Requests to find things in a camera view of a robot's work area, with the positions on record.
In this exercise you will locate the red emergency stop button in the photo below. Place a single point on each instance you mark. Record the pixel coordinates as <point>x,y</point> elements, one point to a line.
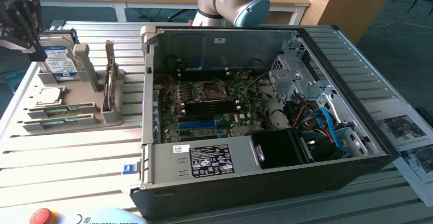
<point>43,216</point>

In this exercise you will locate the black fan shroud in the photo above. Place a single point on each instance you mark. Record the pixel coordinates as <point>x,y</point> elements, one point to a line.
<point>274,148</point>

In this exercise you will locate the CPU socket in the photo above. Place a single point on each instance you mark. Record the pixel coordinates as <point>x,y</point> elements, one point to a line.
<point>208,90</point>

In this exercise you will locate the silver CPU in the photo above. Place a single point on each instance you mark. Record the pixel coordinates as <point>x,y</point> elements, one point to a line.
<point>51,96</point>

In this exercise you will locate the green motherboard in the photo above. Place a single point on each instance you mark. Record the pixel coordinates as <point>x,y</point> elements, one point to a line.
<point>236,87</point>

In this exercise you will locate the black RAM slot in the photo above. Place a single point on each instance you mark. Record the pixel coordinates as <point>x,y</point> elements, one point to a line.
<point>210,107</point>
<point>210,110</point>
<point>210,104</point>
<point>211,113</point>

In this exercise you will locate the grey parts rack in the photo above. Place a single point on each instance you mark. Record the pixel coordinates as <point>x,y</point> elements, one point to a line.
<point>80,122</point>

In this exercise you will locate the pale teach pendant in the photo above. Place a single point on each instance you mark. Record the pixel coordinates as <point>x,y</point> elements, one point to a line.
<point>111,216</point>

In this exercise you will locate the printed paper sheet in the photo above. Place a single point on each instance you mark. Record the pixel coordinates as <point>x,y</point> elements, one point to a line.
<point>405,132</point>

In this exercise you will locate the blue table clamp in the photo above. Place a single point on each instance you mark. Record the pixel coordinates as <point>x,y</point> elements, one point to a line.
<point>128,169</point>

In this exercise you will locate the blue expansion slot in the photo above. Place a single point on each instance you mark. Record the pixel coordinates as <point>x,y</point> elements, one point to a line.
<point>198,124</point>

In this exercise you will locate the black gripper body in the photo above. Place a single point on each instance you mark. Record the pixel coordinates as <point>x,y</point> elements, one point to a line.
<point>19,21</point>

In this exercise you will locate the hard disk with white label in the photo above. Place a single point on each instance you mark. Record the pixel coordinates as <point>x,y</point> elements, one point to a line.
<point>59,59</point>

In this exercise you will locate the black open PC case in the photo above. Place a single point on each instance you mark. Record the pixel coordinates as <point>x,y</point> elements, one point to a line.
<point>236,196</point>

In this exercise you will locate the grey power supply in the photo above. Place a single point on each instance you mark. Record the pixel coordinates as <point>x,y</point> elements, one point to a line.
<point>168,163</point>

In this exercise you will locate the wooden cabinet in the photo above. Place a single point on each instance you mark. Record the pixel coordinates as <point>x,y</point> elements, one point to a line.
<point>345,3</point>

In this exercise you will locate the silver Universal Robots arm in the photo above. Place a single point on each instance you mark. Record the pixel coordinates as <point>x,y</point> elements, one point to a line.
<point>232,3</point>

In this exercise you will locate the green RAM stick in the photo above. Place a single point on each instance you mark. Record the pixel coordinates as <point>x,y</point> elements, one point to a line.
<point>57,110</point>
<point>55,122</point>

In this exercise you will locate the silver disk bay cage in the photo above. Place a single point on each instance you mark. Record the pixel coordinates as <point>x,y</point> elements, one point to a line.
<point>290,79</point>

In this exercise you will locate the blue metal bracket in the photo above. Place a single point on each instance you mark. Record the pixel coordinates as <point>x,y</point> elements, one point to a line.
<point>61,27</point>

